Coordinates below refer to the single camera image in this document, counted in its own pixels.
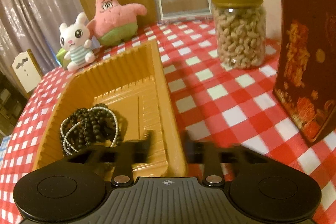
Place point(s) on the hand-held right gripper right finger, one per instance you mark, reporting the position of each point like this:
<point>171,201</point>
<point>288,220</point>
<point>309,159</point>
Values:
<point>211,161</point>

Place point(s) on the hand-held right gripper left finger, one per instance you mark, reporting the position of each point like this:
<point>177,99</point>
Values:
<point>122,163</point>

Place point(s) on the golden plastic tray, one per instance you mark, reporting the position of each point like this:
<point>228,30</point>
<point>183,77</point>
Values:
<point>147,87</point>

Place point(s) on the red checkered tablecloth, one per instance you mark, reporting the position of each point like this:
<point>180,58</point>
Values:
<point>210,108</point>

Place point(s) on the green tissue pack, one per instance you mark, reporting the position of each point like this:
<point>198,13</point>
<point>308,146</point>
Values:
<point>61,57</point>

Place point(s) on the dark wooden cabinet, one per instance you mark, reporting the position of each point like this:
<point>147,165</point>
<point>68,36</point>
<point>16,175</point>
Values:
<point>8,108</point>

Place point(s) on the nut jar with gold lid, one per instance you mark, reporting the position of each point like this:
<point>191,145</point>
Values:
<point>239,35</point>

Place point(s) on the white wooden chair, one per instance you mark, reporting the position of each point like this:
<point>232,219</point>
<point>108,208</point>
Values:
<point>25,74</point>

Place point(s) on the white rabbit plush toy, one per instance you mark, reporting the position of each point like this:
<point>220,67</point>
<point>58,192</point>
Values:
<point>76,37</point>

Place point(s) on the dark red gift box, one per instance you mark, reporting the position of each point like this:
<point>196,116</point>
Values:
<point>302,56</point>

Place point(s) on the pink starfish plush toy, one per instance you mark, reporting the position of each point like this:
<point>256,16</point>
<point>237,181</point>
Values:
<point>115,14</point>

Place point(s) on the sheer grey curtain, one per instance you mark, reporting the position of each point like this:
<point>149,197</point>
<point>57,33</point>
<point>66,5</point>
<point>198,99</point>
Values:
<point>34,3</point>

